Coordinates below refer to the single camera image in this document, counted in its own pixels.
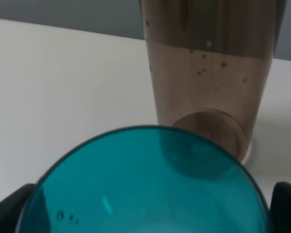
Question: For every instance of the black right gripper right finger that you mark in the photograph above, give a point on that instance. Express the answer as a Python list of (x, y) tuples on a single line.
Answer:
[(280, 208)]

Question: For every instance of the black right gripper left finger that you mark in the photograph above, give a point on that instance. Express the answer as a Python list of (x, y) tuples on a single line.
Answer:
[(11, 206)]

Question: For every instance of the teal transparent plastic cup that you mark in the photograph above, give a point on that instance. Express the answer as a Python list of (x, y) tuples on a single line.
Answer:
[(146, 179)]

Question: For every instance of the transparent brown plastic bottle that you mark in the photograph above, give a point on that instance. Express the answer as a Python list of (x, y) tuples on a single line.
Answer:
[(209, 62)]

